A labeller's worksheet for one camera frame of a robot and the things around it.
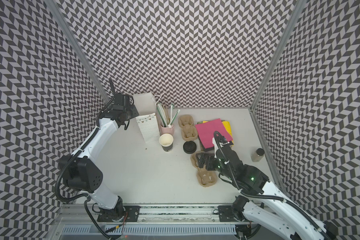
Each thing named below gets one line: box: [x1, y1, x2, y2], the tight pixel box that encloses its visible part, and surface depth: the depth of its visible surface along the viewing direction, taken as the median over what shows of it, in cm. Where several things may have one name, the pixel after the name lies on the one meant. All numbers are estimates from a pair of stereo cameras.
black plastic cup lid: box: [183, 140, 197, 154], surface depth 96 cm
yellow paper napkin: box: [222, 121, 235, 147], surface depth 105 cm
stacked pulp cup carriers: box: [178, 114, 198, 141], surface depth 102 cm
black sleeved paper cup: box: [159, 133, 174, 152], surface depth 92 cm
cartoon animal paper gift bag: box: [133, 92, 160, 144], surface depth 91 cm
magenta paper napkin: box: [195, 118, 233, 149], surface depth 104 cm
